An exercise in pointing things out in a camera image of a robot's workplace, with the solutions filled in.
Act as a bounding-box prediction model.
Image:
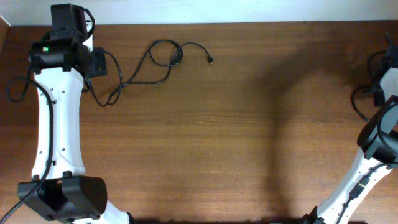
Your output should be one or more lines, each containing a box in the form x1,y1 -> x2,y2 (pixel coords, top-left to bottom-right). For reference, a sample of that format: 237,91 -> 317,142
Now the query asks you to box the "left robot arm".
17,4 -> 134,223

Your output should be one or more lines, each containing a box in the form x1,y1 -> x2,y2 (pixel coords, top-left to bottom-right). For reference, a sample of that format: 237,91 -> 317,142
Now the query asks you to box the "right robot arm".
299,88 -> 397,223

